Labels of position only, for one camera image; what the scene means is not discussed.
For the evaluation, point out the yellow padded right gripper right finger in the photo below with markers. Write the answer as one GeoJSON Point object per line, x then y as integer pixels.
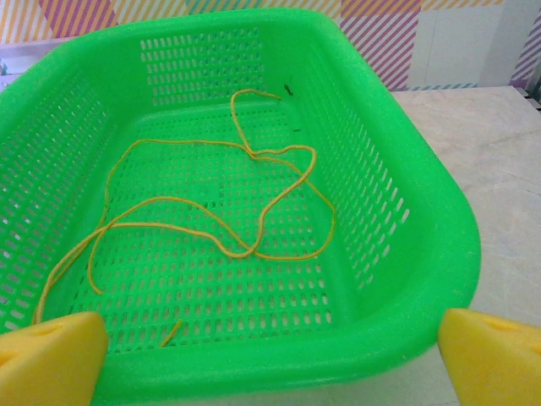
{"type": "Point", "coordinates": [498, 359]}

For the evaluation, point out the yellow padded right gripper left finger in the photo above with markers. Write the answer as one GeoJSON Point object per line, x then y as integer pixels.
{"type": "Point", "coordinates": [46, 363]}

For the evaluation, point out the green perforated plastic basket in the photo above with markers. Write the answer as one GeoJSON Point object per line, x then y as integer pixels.
{"type": "Point", "coordinates": [380, 237]}

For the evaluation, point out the purple perforated plastic basket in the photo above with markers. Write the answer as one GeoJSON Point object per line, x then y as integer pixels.
{"type": "Point", "coordinates": [17, 51]}

